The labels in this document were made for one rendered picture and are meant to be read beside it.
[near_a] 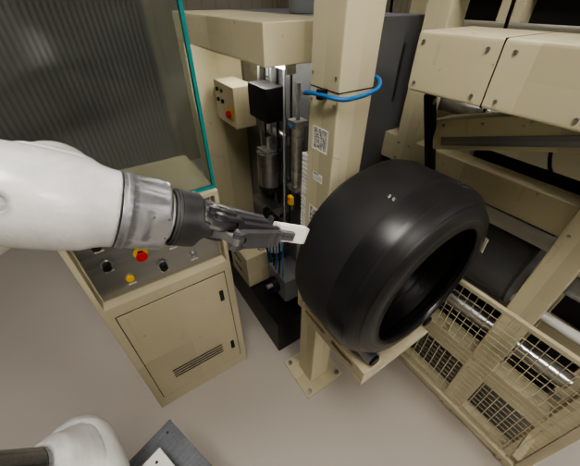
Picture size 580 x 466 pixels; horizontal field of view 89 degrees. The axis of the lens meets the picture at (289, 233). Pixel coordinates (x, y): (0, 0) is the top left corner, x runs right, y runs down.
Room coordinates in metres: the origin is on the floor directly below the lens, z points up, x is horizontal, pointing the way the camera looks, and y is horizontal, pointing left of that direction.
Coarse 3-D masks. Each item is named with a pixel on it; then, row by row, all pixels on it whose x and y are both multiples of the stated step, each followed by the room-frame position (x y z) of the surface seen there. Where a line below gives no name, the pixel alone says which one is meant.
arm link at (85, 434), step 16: (80, 416) 0.31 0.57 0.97; (96, 416) 0.32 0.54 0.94; (64, 432) 0.26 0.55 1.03; (80, 432) 0.26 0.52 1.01; (96, 432) 0.27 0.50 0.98; (112, 432) 0.29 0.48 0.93; (16, 448) 0.20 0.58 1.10; (32, 448) 0.21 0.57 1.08; (48, 448) 0.22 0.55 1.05; (64, 448) 0.22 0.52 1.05; (80, 448) 0.22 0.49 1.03; (96, 448) 0.23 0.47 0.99; (112, 448) 0.24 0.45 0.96; (0, 464) 0.17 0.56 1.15; (16, 464) 0.17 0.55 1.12; (32, 464) 0.18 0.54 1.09; (48, 464) 0.19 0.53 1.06; (64, 464) 0.19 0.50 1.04; (80, 464) 0.19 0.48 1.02; (96, 464) 0.20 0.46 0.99; (112, 464) 0.21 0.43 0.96; (128, 464) 0.22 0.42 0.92
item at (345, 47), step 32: (320, 0) 0.92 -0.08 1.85; (352, 0) 0.85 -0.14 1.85; (384, 0) 0.90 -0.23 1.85; (320, 32) 0.91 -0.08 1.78; (352, 32) 0.85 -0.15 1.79; (320, 64) 0.91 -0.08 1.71; (352, 64) 0.86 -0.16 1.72; (352, 128) 0.88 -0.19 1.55; (320, 160) 0.88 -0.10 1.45; (352, 160) 0.89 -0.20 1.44; (320, 192) 0.87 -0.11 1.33; (320, 352) 0.87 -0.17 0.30
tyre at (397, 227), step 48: (336, 192) 0.70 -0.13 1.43; (384, 192) 0.64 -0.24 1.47; (432, 192) 0.61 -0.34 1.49; (336, 240) 0.57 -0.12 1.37; (384, 240) 0.52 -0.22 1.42; (432, 240) 0.52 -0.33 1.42; (480, 240) 0.67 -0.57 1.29; (336, 288) 0.49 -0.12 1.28; (384, 288) 0.45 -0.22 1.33; (432, 288) 0.73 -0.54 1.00; (336, 336) 0.47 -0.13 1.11; (384, 336) 0.52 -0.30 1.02
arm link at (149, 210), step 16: (128, 176) 0.30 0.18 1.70; (128, 192) 0.27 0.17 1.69; (144, 192) 0.28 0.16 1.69; (160, 192) 0.29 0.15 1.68; (128, 208) 0.26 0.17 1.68; (144, 208) 0.27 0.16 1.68; (160, 208) 0.28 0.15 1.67; (176, 208) 0.30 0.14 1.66; (128, 224) 0.25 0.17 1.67; (144, 224) 0.26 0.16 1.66; (160, 224) 0.27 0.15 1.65; (128, 240) 0.25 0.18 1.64; (144, 240) 0.26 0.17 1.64; (160, 240) 0.27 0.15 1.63
